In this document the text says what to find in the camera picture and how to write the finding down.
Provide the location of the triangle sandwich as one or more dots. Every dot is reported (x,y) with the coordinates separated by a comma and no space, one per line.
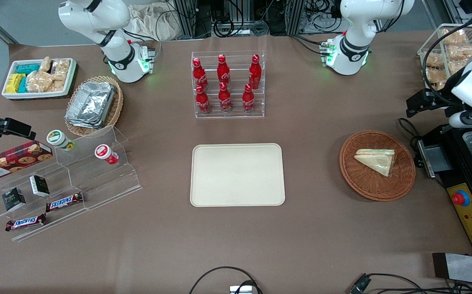
(376,161)

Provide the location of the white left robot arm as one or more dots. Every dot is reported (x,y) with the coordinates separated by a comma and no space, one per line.
(354,36)

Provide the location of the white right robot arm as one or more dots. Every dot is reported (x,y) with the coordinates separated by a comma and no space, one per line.
(109,32)

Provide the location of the white rectangular snack tray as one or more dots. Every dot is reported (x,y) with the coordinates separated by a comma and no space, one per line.
(71,77)

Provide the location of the brown round wicker basket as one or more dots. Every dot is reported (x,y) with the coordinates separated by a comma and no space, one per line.
(366,183)

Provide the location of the light oval wicker basket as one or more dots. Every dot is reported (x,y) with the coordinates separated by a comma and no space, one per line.
(115,110)

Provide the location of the beige plastic tray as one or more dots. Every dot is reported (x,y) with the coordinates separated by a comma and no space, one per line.
(238,175)

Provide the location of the bagged rice crackers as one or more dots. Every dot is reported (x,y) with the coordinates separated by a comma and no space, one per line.
(462,52)
(436,74)
(45,64)
(59,85)
(434,60)
(39,81)
(454,37)
(61,68)
(455,67)
(440,85)

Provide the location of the red tartan cookie box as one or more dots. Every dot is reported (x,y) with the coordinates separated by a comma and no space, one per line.
(13,161)

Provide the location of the small teal snack pack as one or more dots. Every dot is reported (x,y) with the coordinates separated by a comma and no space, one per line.
(23,85)

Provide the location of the yellow snack pack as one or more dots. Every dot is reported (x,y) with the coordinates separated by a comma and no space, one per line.
(14,83)

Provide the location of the green lid cup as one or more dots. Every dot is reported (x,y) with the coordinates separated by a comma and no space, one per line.
(58,139)

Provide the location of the large teal snack pack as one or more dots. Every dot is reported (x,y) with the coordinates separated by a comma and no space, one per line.
(27,68)

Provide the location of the small black white box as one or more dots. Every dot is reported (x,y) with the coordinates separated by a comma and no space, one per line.
(39,185)

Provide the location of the stacked aluminium foil trays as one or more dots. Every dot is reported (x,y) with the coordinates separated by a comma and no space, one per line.
(90,104)

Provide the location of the Snickers chocolate bar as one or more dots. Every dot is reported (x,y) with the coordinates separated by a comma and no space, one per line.
(64,202)
(25,222)

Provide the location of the red lid cup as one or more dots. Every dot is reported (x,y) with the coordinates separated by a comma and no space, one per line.
(104,153)

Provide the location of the red emergency stop button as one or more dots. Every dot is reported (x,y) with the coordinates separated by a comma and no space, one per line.
(460,198)

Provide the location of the clear acrylic stepped stand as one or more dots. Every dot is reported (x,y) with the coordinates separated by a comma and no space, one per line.
(105,179)

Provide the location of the black machine yellow panel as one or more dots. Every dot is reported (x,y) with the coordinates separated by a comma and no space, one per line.
(464,228)

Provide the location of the red cola bottle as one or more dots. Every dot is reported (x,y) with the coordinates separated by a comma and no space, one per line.
(199,75)
(224,100)
(248,101)
(255,73)
(202,102)
(223,71)

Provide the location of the grey black flat board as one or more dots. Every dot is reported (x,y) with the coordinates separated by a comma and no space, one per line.
(464,267)

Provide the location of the beige cloth bag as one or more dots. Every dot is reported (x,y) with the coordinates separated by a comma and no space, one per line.
(154,22)

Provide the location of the clear acrylic bottle rack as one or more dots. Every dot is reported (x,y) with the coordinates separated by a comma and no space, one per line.
(236,115)

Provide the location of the small metal bracket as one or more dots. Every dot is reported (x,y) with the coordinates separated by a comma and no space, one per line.
(240,290)

